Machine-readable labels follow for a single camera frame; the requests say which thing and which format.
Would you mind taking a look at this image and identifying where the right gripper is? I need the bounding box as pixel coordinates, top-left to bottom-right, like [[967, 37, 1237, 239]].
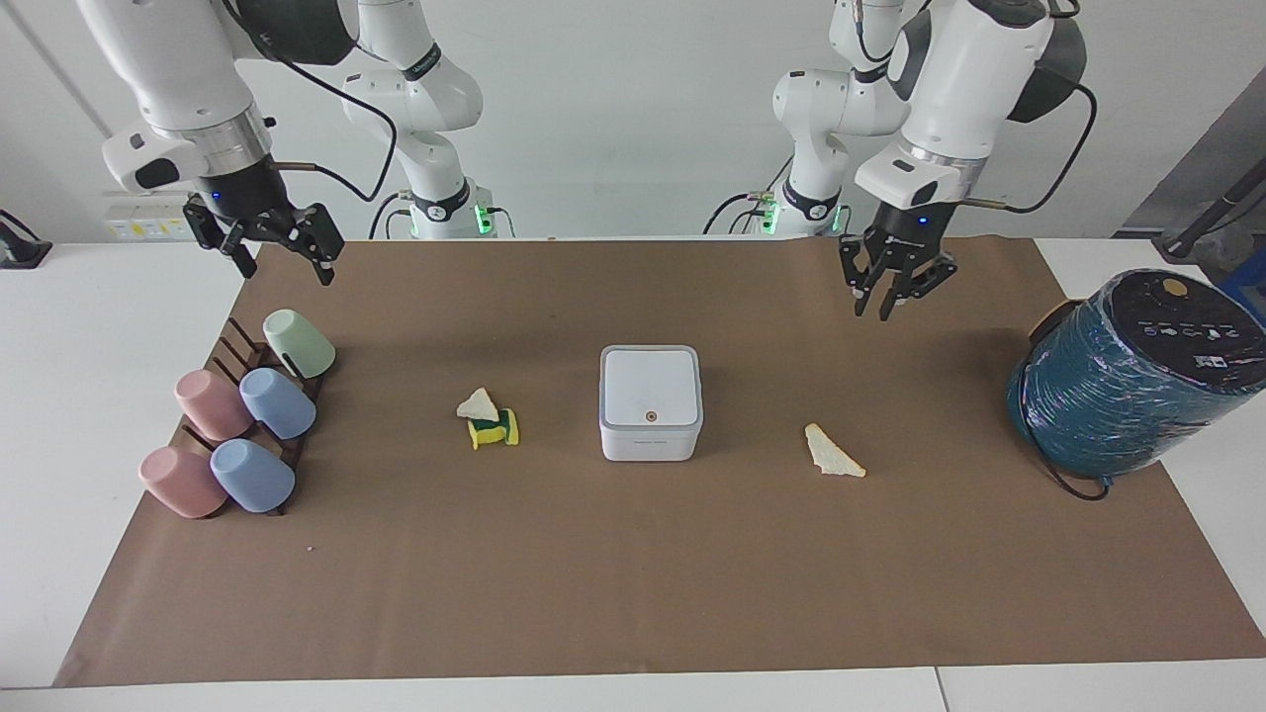
[[183, 157, 345, 288]]

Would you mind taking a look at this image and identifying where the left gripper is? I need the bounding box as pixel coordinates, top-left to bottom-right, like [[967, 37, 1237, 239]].
[[839, 201, 958, 322]]

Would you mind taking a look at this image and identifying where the pale elongated trash piece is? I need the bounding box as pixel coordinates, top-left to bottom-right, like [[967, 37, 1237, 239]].
[[804, 423, 867, 479]]

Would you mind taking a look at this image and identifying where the white square trash bin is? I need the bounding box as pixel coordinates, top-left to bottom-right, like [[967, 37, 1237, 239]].
[[598, 345, 705, 463]]

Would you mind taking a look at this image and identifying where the green cup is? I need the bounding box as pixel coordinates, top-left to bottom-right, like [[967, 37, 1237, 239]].
[[262, 309, 337, 380]]

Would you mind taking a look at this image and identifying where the brown wooden cup rack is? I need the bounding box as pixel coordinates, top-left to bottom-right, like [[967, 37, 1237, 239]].
[[176, 316, 329, 518]]

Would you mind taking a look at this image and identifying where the blue cup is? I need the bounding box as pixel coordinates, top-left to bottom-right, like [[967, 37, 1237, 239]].
[[210, 439, 297, 514], [239, 368, 317, 440]]

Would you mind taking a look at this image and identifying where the pink cup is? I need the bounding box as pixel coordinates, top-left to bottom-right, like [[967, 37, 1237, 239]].
[[175, 369, 254, 442], [138, 446, 228, 519]]

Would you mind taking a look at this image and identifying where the black stand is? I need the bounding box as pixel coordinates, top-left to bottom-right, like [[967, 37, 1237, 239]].
[[0, 209, 53, 270], [1152, 163, 1266, 264]]

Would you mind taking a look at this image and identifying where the teal wrapped cylinder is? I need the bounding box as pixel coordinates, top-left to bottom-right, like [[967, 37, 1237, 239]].
[[1007, 268, 1266, 481]]

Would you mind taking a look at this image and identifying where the yellow green sponge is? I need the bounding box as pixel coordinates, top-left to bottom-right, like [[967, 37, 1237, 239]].
[[468, 408, 520, 451]]

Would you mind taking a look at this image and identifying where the black cable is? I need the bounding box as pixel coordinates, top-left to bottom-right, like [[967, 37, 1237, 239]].
[[369, 190, 412, 240], [961, 81, 1099, 215], [703, 155, 792, 236], [220, 0, 399, 203], [1022, 396, 1115, 501]]

